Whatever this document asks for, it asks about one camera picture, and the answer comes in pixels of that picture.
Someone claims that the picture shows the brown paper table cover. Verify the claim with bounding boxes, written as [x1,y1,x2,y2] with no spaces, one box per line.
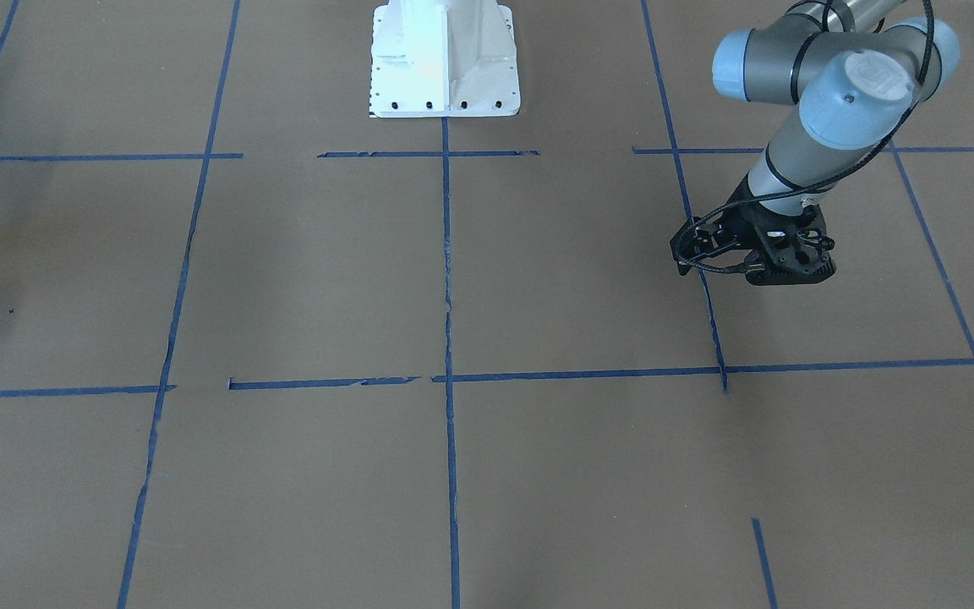
[0,1,974,608]

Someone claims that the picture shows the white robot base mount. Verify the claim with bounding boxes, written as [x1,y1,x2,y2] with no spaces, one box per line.
[369,1,522,118]

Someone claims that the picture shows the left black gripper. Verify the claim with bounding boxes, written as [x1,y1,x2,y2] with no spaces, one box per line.
[671,201,780,277]

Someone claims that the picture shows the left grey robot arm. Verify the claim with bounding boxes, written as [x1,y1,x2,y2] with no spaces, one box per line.
[671,1,962,286]

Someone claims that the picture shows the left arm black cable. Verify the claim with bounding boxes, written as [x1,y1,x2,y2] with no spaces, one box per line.
[678,0,936,276]

